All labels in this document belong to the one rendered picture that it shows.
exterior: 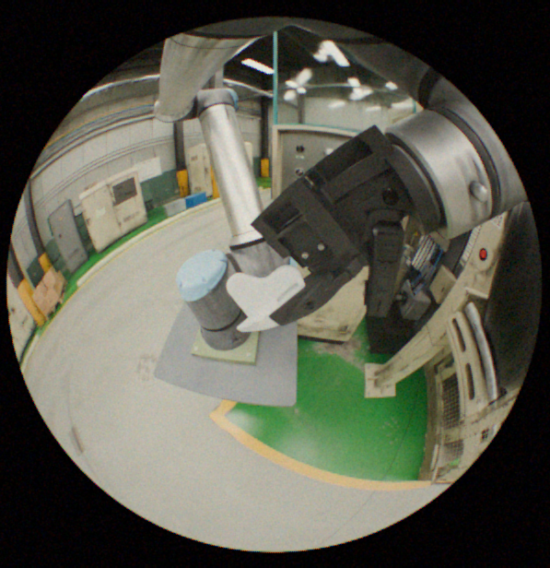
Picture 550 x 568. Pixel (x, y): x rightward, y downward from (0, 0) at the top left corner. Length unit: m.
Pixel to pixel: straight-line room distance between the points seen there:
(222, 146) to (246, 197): 0.17
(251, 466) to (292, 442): 0.30
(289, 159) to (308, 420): 1.32
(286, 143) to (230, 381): 0.84
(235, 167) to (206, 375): 0.61
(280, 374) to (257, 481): 0.86
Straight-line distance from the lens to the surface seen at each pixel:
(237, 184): 0.45
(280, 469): 1.17
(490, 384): 0.60
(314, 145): 0.69
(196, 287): 0.39
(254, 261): 0.44
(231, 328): 0.51
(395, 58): 0.18
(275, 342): 0.59
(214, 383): 0.57
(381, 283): 0.15
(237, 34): 0.16
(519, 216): 0.48
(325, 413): 1.17
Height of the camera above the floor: 1.12
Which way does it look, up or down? 42 degrees down
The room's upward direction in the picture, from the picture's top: straight up
